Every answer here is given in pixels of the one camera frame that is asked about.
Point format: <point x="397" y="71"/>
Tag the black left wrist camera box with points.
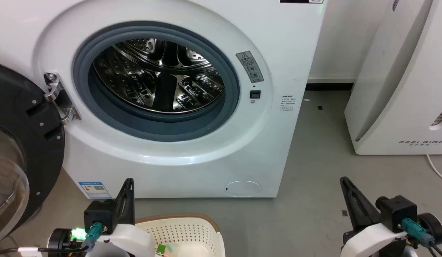
<point x="99" y="214"/>

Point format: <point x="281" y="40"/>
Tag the chrome door hinge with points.
<point x="60" y="100"/>

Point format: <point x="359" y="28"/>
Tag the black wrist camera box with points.
<point x="99" y="214"/>
<point x="397" y="212"/>

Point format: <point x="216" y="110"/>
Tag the small printed text label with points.
<point x="288" y="102"/>

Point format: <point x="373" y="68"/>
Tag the blue energy label sticker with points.
<point x="95" y="190"/>

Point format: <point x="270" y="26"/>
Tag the grey warning sticker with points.
<point x="250" y="67"/>

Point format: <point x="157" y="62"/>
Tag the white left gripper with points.
<point x="131" y="242"/>

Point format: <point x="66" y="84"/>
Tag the white front-load washing machine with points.
<point x="278" y="150"/>

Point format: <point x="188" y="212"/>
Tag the round white filter cover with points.
<point x="242" y="188"/>

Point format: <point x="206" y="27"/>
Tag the black round washer door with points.
<point x="31" y="107"/>

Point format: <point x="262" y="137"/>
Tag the cream perforated laundry basket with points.
<point x="192" y="232"/>

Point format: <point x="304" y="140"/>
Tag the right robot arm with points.
<point x="433" y="228"/>

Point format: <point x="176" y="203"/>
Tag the white air purifier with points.
<point x="402" y="89"/>

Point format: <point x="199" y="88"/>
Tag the grey rubber door gasket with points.
<point x="228" y="89"/>

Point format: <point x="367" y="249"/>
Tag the black device with white label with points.
<point x="301" y="1"/>

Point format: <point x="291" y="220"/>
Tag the stainless steel washing machine drum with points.
<point x="192" y="89"/>

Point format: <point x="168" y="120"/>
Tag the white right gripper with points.
<point x="377" y="242"/>

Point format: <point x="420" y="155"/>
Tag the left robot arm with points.
<point x="62" y="242"/>

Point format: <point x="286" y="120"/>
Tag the black door latch socket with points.
<point x="255" y="94"/>

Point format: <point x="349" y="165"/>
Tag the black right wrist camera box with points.
<point x="397" y="212"/>

